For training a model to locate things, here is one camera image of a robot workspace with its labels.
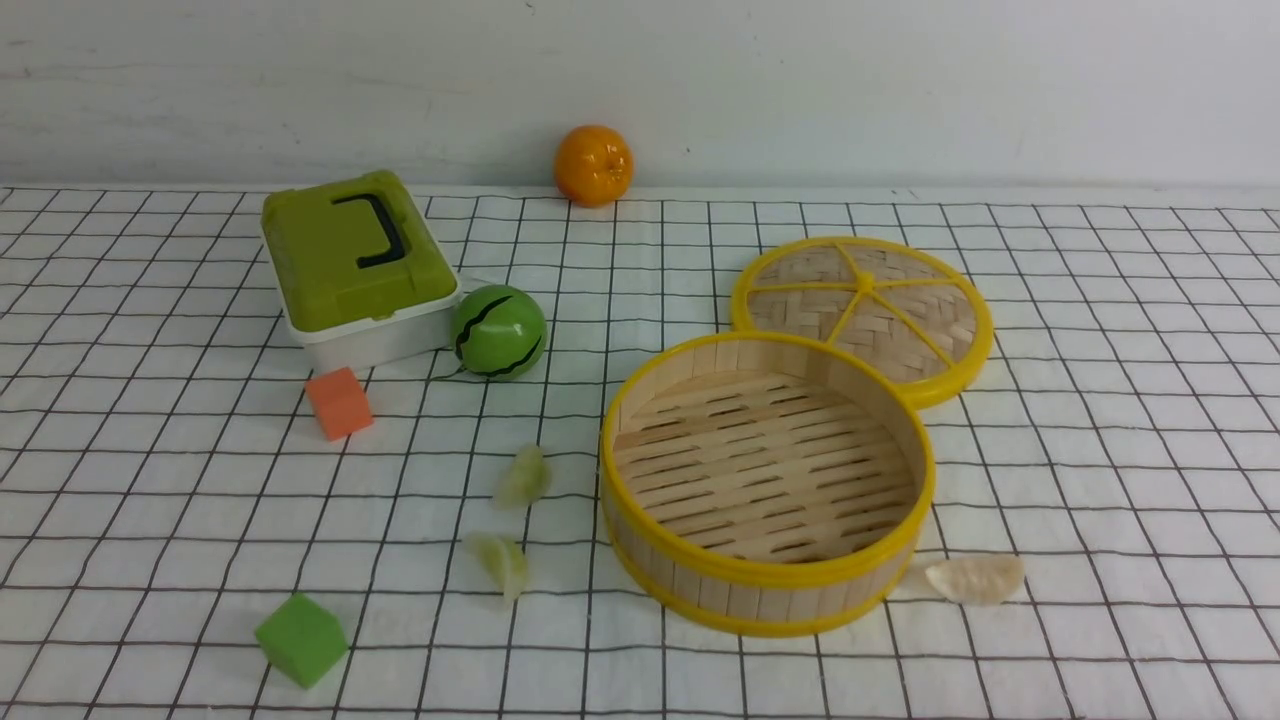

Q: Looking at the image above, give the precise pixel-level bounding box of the pale green dumpling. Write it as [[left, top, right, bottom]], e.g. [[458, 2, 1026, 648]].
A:
[[463, 533, 530, 606], [493, 445, 552, 509]]

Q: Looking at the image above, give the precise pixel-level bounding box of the white dumpling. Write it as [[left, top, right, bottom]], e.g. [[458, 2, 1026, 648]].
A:
[[924, 553, 1025, 606]]

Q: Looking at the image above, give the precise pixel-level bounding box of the bamboo steamer tray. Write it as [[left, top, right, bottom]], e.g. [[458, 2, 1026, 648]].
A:
[[599, 331, 936, 637]]

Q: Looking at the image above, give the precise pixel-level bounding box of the bamboo steamer lid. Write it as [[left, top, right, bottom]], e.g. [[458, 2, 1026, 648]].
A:
[[730, 236, 995, 409]]

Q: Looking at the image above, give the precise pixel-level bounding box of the green toy watermelon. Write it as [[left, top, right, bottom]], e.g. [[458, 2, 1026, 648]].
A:
[[452, 284, 549, 380]]

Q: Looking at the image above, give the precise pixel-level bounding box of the orange toy fruit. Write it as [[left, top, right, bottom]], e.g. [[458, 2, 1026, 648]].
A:
[[553, 124, 634, 208]]

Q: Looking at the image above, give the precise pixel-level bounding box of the green lidded white box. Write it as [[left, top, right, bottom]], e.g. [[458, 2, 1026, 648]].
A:
[[260, 170, 463, 374]]

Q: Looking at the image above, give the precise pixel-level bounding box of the orange foam cube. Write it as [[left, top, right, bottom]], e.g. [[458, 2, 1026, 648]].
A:
[[303, 366, 374, 442]]

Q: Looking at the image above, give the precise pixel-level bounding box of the green foam cube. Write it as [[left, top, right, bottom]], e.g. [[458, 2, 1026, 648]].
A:
[[253, 592, 349, 689]]

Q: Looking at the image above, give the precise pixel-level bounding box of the white checkered tablecloth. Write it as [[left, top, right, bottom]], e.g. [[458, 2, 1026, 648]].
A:
[[1, 179, 1279, 719]]

